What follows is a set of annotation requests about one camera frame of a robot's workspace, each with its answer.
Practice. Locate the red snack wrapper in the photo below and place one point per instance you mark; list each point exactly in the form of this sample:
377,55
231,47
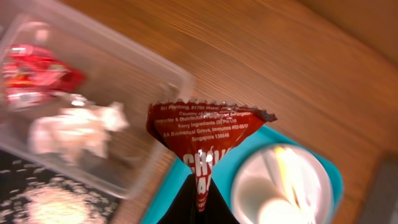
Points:
33,75

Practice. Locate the white napkin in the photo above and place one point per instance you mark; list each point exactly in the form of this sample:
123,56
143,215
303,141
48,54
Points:
75,130

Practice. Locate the black rectangular tray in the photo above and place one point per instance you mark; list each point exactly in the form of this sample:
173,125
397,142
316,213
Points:
46,193

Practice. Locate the clear plastic bin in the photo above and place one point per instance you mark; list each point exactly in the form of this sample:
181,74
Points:
74,96

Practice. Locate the red sauce sachet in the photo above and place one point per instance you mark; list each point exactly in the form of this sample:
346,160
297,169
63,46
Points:
200,134

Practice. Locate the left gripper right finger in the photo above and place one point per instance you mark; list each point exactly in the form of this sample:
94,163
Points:
216,210

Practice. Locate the grey round plate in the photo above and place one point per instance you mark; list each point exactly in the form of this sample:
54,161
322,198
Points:
317,185

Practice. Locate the pile of rice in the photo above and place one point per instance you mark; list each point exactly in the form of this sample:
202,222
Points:
53,202

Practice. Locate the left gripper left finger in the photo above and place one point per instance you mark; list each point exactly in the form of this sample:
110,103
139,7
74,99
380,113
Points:
183,207

